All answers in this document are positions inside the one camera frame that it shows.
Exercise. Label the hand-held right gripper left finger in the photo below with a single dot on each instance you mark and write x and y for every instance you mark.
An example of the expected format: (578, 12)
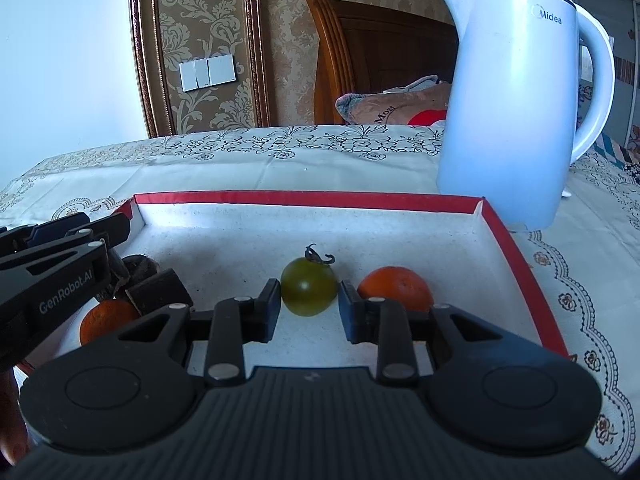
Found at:
(272, 307)

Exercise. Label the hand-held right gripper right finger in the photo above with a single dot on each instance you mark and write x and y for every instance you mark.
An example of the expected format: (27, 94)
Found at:
(348, 312)

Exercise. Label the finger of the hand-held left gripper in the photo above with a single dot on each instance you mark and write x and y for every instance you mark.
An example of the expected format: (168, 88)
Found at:
(65, 292)
(60, 225)

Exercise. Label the green tomato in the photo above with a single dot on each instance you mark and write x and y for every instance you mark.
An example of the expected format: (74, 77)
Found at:
(307, 290)

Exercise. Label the orange mandarin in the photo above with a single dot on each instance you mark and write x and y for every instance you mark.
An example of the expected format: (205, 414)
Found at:
(107, 322)
(400, 287)

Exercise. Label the dark brown chunk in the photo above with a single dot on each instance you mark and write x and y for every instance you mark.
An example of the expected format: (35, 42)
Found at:
(162, 290)
(137, 270)

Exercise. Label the red-rimmed white box lid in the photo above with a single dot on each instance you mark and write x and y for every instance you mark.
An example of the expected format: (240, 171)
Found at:
(225, 240)

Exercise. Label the person's left forearm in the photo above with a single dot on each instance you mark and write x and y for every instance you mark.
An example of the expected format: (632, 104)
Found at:
(10, 410)

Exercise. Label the brown printed pillow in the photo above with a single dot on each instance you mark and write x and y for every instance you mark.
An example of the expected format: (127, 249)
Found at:
(385, 107)

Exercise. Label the red cloth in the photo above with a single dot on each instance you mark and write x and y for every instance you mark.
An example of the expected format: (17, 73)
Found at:
(427, 117)

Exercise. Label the white kettle base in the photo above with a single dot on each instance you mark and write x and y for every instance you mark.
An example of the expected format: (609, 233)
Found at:
(567, 193)

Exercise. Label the white electric kettle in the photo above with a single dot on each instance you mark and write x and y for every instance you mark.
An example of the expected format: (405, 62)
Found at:
(500, 110)

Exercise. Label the wooden bed headboard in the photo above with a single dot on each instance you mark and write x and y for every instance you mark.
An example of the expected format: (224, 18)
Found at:
(380, 60)

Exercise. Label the striped colourful blanket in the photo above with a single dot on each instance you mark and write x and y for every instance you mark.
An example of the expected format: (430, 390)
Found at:
(620, 152)

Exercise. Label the white wall light switch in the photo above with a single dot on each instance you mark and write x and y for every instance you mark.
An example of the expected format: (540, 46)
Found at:
(207, 73)

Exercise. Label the wooden wall moulding frame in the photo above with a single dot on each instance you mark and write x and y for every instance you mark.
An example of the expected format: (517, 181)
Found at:
(255, 45)

